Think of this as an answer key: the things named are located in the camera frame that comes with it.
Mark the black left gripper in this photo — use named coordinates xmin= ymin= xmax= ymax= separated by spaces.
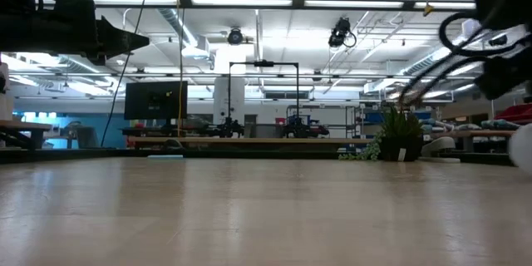
xmin=0 ymin=6 xmax=150 ymax=67

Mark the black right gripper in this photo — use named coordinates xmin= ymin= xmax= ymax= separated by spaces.
xmin=475 ymin=47 xmax=532 ymax=101

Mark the folded cloth pile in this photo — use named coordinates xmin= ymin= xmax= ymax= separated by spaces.
xmin=480 ymin=118 xmax=520 ymax=131

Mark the wooden table with cloths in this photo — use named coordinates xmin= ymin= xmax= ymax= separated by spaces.
xmin=430 ymin=130 xmax=517 ymax=154

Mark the black computer monitor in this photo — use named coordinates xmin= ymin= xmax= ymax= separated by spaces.
xmin=123 ymin=81 xmax=189 ymax=136

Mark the white stapler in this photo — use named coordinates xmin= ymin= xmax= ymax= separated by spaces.
xmin=420 ymin=135 xmax=461 ymax=164

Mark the black office chair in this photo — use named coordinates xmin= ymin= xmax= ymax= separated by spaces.
xmin=65 ymin=121 xmax=101 ymax=150

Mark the black round ceiling fixture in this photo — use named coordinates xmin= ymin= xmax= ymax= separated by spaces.
xmin=227 ymin=27 xmax=244 ymax=47

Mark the potted green plant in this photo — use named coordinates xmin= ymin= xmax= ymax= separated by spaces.
xmin=338 ymin=106 xmax=426 ymax=163

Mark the wooden side table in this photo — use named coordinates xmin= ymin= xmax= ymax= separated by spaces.
xmin=0 ymin=119 xmax=54 ymax=150

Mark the white container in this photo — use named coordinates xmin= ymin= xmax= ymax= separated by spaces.
xmin=0 ymin=93 xmax=14 ymax=121

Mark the blue shelving unit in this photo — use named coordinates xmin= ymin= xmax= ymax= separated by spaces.
xmin=360 ymin=107 xmax=433 ymax=138

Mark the long wooden background table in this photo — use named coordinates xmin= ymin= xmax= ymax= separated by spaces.
xmin=127 ymin=135 xmax=372 ymax=151

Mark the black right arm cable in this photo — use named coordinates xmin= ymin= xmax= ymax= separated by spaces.
xmin=397 ymin=11 xmax=532 ymax=107

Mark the yellow hanging cable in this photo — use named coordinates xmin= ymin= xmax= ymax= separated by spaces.
xmin=175 ymin=0 xmax=185 ymax=138

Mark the black overhead camera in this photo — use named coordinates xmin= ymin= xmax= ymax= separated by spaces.
xmin=328 ymin=17 xmax=357 ymax=49

